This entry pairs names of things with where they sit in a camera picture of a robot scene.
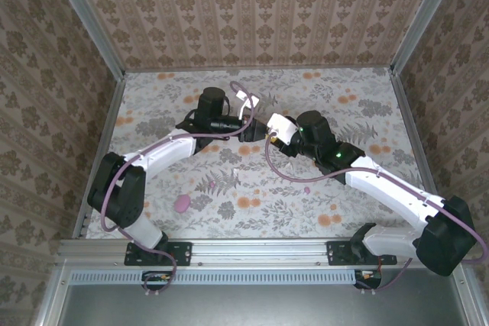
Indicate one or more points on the pink earbud charging case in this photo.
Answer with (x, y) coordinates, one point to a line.
(182, 204)

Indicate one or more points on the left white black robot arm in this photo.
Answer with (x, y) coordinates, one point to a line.
(168, 150)

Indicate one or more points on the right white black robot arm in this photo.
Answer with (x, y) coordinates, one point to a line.
(389, 192)

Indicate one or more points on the floral patterned tablecloth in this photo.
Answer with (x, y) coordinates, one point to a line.
(290, 226)

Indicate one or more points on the grey metal sheet panel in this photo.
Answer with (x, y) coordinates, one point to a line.
(260, 307)

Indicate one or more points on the aluminium table end rail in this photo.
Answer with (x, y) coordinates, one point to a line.
(260, 69)

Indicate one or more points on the aluminium table side rail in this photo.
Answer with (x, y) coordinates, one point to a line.
(405, 104)
(102, 150)

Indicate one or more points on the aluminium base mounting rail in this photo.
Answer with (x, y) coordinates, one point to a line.
(260, 251)

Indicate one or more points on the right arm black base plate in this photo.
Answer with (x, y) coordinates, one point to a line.
(336, 253)

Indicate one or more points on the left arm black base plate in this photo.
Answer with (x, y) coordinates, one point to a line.
(183, 253)

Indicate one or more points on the aluminium frame corner post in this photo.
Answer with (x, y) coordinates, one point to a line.
(425, 17)
(89, 20)

